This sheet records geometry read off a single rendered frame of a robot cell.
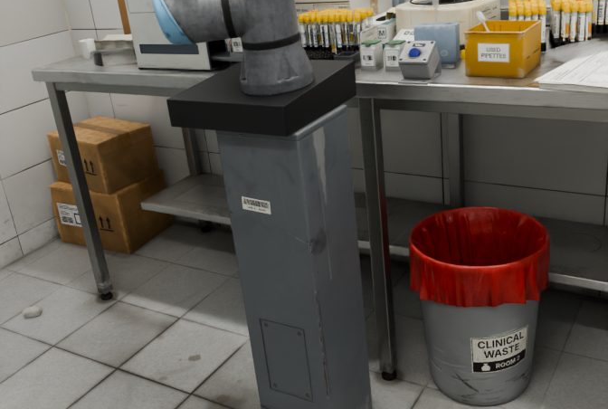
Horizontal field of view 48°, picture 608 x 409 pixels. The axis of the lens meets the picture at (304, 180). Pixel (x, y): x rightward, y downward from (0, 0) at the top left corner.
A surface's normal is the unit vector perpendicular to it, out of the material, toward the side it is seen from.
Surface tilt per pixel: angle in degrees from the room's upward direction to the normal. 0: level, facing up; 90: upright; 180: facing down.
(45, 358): 0
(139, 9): 90
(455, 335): 94
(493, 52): 90
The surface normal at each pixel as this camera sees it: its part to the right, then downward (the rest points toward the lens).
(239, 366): -0.11, -0.92
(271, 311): -0.51, 0.37
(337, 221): 0.85, 0.11
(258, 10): -0.02, 0.42
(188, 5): -0.06, 0.15
